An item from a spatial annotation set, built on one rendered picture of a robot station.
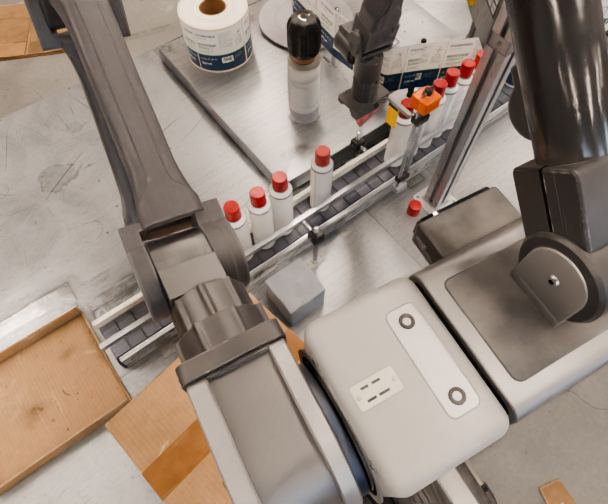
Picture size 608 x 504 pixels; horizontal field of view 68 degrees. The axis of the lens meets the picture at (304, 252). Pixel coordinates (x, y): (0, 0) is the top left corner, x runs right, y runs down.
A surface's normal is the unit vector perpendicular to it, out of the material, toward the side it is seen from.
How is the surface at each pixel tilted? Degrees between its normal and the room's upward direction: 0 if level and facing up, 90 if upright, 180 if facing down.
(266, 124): 0
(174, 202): 22
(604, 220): 44
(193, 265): 9
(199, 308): 13
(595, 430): 0
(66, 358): 0
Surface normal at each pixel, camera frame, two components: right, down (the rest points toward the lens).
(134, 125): 0.29, -0.23
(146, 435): 0.00, -0.47
